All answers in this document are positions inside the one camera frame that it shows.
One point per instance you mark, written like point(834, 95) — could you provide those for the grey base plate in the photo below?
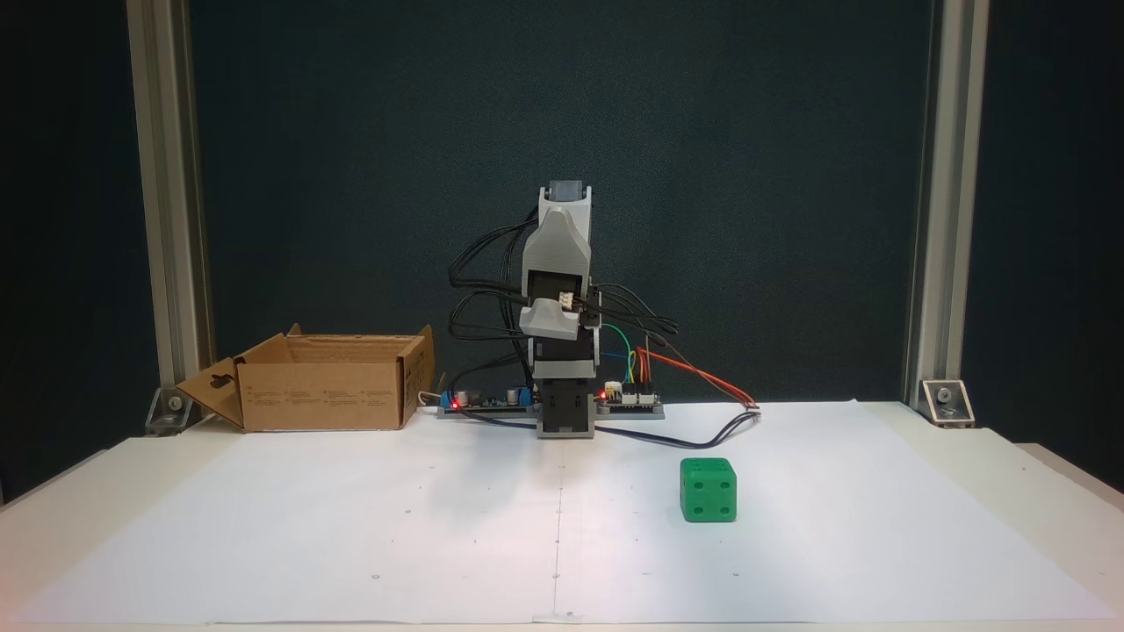
point(637, 412)

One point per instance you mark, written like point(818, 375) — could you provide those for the aluminium profile post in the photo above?
point(948, 193)
point(167, 193)

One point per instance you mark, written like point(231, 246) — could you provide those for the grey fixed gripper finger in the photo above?
point(549, 320)

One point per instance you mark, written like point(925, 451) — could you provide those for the green dice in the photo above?
point(708, 491)

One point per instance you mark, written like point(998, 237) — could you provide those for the circuit board with blue parts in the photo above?
point(487, 400)

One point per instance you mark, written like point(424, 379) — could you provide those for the metal corner bracket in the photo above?
point(947, 402)
point(171, 411)

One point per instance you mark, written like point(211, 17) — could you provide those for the brown cardboard box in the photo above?
point(325, 395)

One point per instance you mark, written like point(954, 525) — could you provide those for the circuit board with white connectors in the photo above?
point(628, 398)

